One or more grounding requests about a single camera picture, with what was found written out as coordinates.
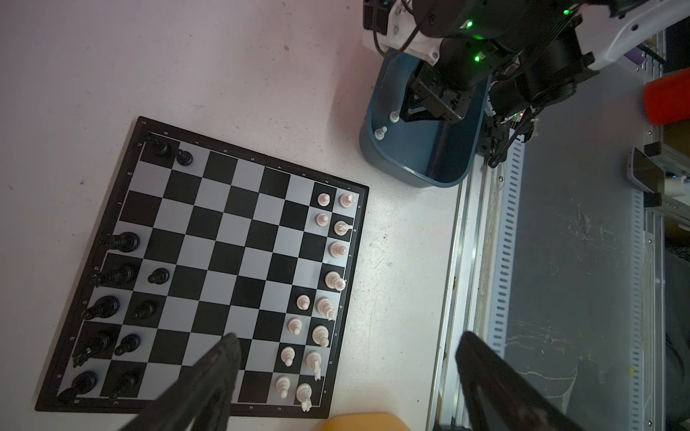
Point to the white pawn d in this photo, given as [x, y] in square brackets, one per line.
[303, 302]

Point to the black pawn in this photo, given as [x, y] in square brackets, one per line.
[125, 383]
[145, 310]
[159, 276]
[184, 158]
[128, 344]

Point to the white pawn a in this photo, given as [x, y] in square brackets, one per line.
[282, 386]

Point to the black bishop chess piece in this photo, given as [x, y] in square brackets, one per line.
[103, 308]

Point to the black queen chess piece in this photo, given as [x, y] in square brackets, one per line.
[120, 276]

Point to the white pawn right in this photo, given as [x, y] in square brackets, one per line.
[323, 200]

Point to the white pawn g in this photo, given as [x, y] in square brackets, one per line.
[323, 219]

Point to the white pawn b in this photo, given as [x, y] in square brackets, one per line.
[287, 356]

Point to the white king chess piece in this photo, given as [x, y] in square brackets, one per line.
[335, 281]

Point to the white queen chess piece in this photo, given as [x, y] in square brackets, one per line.
[326, 308]

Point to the yellow plastic tray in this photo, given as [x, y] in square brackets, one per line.
[364, 422]

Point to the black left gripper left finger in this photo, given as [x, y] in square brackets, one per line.
[200, 400]

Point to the white knight chess piece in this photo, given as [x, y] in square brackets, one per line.
[314, 362]

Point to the black rook chess piece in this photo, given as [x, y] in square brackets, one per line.
[82, 384]

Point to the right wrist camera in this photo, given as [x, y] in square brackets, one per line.
[396, 30]

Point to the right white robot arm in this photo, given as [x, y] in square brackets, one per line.
[535, 53]

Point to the white rook corner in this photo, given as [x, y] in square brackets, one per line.
[347, 200]
[304, 394]

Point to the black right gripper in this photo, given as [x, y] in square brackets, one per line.
[442, 85]

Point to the white rook right corner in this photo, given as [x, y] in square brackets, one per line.
[347, 200]

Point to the white pawn c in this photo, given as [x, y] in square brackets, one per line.
[295, 326]

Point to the white knight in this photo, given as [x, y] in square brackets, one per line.
[341, 228]

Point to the white rook left corner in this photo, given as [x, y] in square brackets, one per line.
[304, 394]

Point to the black king chess piece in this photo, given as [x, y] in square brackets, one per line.
[124, 242]

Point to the black rook far corner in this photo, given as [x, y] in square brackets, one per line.
[158, 147]

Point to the teal plastic tray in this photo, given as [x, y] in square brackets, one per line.
[425, 153]

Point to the red cylinder object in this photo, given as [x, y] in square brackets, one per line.
[666, 100]

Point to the black knight chess piece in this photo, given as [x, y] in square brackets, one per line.
[93, 346]

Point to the white bishop chess piece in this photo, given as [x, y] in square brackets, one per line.
[321, 336]

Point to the black pawn far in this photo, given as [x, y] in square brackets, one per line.
[184, 158]

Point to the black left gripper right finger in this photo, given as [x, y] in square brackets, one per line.
[484, 374]

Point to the black white chess board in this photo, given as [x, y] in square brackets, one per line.
[237, 231]

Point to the white bishop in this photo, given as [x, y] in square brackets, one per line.
[338, 250]

